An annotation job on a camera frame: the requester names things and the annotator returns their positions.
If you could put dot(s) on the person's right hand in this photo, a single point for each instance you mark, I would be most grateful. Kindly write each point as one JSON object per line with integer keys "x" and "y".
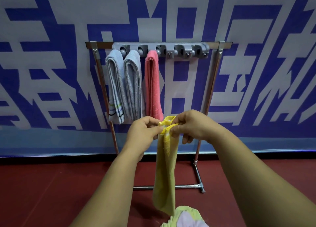
{"x": 197, "y": 125}

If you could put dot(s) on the person's left hand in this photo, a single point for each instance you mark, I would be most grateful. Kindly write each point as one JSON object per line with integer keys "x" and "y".
{"x": 142, "y": 135}

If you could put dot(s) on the yellow towel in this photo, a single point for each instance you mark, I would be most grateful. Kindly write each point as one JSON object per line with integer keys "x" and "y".
{"x": 165, "y": 170}

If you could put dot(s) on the plain light blue towel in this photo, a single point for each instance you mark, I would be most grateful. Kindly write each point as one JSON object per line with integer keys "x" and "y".
{"x": 133, "y": 86}

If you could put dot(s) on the pink towel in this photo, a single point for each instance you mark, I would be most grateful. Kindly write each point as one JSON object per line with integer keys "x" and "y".
{"x": 153, "y": 86}

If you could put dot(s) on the striped light blue towel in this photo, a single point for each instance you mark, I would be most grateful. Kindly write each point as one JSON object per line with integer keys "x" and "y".
{"x": 114, "y": 86}

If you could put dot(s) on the white printed towel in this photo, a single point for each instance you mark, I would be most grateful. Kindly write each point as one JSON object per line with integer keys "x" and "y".
{"x": 187, "y": 218}

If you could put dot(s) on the metal towel rack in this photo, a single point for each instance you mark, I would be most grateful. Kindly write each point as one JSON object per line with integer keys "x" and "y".
{"x": 103, "y": 45}

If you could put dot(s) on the person's left forearm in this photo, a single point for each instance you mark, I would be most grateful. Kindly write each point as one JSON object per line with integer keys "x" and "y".
{"x": 106, "y": 194}

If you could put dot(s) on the person's right forearm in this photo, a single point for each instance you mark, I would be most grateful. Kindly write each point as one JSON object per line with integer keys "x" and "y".
{"x": 261, "y": 185}

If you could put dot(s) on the blue banner with white characters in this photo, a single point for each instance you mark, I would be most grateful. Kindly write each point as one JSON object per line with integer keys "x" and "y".
{"x": 247, "y": 61}

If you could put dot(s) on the grey plastic clip strip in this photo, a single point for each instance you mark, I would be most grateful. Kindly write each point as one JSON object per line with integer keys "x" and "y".
{"x": 163, "y": 46}

